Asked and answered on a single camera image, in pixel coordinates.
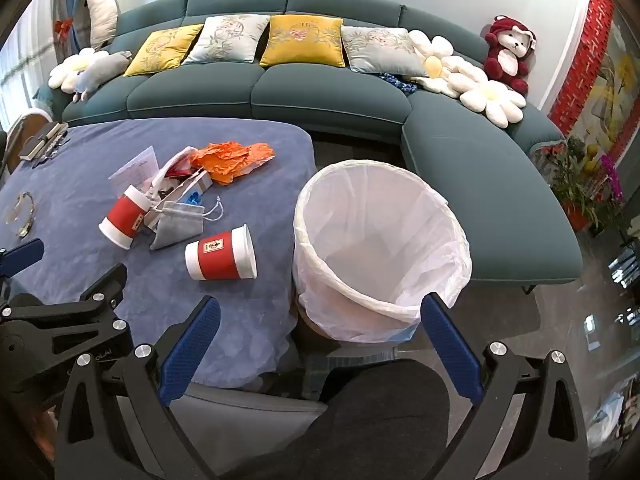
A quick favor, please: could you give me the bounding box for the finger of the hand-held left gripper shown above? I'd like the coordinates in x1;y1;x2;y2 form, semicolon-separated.
0;262;135;361
0;238;45;279

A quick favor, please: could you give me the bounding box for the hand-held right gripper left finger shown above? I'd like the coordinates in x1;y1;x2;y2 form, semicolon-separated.
52;296;222;480

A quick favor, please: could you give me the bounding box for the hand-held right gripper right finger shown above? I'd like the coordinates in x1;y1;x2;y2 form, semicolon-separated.
421;294;591;480

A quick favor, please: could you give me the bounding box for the white paper sheet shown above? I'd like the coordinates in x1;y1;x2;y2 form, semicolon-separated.
108;145;160;196

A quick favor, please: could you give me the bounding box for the bin with white liner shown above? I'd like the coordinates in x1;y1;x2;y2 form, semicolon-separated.
292;159;473;343

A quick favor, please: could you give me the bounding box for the blue tablecloth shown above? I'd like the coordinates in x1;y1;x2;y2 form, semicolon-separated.
0;119;316;388

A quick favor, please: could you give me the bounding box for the red and white paper cup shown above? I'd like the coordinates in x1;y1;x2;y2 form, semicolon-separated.
98;184;151;251
184;224;258;282

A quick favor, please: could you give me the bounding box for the grey chair seat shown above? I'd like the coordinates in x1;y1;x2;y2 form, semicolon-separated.
170;382;331;480

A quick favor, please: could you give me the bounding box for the person's leg in dark trousers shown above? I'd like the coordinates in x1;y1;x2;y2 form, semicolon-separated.
280;357;481;480

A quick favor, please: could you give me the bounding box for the metal watch band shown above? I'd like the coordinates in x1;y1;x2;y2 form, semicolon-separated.
32;137;68;168

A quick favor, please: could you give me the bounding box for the small white box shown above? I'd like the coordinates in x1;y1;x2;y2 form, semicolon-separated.
159;169;213;208

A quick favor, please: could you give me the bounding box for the black case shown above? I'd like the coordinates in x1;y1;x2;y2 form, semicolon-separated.
37;121;68;142

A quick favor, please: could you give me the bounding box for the wooden chair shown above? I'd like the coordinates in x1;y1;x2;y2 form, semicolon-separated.
0;110;53;171

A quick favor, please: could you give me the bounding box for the white paper bag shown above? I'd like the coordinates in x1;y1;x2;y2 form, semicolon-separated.
150;146;201;196

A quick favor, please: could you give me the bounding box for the white daisy cushion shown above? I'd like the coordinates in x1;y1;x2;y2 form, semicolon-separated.
48;47;111;93
402;30;488;98
452;67;527;128

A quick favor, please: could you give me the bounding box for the grey seal plush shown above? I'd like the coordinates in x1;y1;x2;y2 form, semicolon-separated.
71;51;133;104

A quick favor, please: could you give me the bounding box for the green potted plant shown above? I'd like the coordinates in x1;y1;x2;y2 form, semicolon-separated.
542;135;601;231

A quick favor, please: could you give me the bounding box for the purple orchid plant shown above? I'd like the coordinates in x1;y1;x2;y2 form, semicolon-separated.
597;155;628;236

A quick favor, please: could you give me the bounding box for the yellow embroidered pillow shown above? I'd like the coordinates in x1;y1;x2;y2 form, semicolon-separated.
122;24;205;78
258;14;347;68

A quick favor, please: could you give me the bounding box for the white long plush toy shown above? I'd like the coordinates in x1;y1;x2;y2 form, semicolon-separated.
82;0;121;51

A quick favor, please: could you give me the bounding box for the blue beaded cloth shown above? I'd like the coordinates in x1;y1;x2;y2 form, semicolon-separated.
378;72;418;95

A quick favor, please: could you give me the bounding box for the pale blue embroidered pillow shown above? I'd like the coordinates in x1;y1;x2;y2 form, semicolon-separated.
181;13;271;65
340;25;431;77

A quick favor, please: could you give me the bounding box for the teal sectional sofa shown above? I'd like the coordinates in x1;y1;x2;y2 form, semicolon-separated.
32;0;583;293

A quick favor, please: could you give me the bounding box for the red bear plush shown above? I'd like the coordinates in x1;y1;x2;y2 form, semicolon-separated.
482;15;537;95

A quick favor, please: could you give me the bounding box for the metal bracelet watch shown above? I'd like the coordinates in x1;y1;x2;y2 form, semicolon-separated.
6;190;38;238

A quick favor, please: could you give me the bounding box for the grey drawstring pouch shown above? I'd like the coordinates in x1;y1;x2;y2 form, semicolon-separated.
145;201;223;251

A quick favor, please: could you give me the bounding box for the yellow flower wall painting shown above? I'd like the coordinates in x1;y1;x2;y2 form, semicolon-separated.
592;25;640;161

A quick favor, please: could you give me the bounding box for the red lattice wall strip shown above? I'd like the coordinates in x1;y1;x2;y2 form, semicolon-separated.
547;0;616;133

